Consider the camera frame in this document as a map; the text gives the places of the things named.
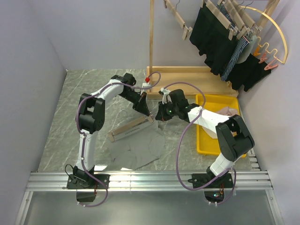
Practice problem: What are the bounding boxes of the black underwear at rear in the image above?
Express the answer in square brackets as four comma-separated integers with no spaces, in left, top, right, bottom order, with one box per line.
[226,54,271,92]

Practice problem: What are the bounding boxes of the yellow plastic tray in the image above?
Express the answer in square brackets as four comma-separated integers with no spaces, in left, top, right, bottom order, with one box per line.
[196,95,240,156]

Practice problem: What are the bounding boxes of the gold arc hanger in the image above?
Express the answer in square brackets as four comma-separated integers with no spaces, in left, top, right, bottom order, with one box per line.
[241,0,288,64]

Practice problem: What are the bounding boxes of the black underwear on hanger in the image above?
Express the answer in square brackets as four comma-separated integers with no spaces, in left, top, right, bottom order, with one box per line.
[189,4,237,75]

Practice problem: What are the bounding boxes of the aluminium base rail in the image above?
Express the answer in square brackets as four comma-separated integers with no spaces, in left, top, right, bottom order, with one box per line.
[16,171,284,225]

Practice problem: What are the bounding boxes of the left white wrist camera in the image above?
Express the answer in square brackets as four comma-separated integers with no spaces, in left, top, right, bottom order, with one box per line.
[141,77,152,91]

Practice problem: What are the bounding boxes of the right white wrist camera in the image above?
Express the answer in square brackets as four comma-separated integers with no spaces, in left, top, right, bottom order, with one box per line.
[159,88,171,105]

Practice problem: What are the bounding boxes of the wooden clothes rack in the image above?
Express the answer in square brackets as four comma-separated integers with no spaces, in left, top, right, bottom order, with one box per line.
[146,0,281,99]

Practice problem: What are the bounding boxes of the pink clothes peg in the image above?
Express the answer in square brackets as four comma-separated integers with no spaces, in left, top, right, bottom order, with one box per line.
[253,47,278,71]

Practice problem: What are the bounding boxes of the light grey underwear hanging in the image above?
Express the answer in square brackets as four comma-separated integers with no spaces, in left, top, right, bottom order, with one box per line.
[236,35,257,64]

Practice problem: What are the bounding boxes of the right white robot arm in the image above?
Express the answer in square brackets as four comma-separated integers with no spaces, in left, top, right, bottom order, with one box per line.
[155,88,255,188]

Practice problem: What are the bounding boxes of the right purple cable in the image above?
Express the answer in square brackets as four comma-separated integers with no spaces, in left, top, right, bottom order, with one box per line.
[162,82,237,206]

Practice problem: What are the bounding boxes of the wooden hanger holding striped underwear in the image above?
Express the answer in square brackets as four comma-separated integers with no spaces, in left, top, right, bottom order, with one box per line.
[217,0,250,39]

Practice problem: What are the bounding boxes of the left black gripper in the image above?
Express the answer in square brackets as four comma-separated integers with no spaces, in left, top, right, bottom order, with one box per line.
[120,90,150,116]

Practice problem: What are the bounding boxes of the wooden hanger holding black underwear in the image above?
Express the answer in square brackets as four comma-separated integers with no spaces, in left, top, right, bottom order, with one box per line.
[202,0,237,40]

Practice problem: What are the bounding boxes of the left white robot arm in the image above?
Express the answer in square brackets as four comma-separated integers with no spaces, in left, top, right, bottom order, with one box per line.
[73,73,150,188]

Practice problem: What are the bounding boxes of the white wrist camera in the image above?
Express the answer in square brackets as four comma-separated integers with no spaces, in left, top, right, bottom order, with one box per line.
[141,77,152,91]
[159,88,171,105]

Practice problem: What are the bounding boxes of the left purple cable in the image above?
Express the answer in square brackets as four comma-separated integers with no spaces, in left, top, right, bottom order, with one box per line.
[75,71,161,208]

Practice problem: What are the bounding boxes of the purple cable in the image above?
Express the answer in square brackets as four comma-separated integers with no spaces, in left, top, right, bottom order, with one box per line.
[75,71,161,208]
[162,82,237,206]

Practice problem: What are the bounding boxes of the wooden clip hanger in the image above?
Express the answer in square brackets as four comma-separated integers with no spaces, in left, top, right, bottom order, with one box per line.
[163,0,193,40]
[107,113,154,142]
[232,0,261,35]

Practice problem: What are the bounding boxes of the beige underwear in tray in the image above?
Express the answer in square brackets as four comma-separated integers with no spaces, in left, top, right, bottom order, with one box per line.
[202,106,240,139]

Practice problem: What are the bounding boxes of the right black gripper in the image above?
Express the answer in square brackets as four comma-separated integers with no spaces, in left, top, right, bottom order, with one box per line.
[156,100,180,122]

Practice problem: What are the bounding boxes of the striped blue underwear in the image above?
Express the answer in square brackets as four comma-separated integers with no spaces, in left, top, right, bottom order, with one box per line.
[217,6,247,81]

